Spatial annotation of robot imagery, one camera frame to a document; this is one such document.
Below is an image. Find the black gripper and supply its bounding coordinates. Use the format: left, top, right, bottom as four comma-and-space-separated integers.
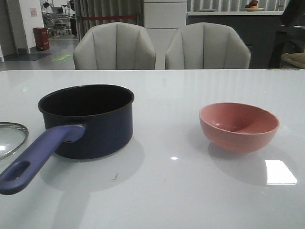
281, 0, 305, 27

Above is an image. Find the olive sofa cushion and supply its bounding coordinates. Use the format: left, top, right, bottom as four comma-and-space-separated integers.
281, 52, 305, 69

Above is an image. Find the pink plastic bowl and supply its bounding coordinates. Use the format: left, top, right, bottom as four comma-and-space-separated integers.
199, 102, 279, 153

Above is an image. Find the left grey upholstered chair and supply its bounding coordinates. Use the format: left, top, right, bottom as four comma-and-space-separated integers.
73, 22, 156, 70

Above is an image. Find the dark blue saucepan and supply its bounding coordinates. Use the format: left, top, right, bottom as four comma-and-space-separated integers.
0, 84, 134, 195

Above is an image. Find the right grey upholstered chair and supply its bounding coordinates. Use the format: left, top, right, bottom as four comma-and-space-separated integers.
165, 22, 251, 70

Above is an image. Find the dark grey counter cabinet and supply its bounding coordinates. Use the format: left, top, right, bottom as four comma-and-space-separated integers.
186, 11, 282, 69

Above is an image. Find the white refrigerator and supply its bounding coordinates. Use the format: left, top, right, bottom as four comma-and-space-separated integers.
143, 0, 188, 29

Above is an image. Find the fruit plate on counter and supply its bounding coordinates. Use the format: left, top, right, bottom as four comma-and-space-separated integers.
244, 0, 264, 11

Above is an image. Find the grey upholstered chair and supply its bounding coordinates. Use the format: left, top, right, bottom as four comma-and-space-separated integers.
73, 22, 156, 70
165, 22, 251, 70

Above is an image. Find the grey curtain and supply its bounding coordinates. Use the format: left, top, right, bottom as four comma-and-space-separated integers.
74, 0, 144, 40

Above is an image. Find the red bin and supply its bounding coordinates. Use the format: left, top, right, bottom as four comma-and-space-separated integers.
33, 27, 50, 51

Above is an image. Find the glass lid blue knob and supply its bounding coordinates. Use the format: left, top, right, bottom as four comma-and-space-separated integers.
0, 122, 29, 160

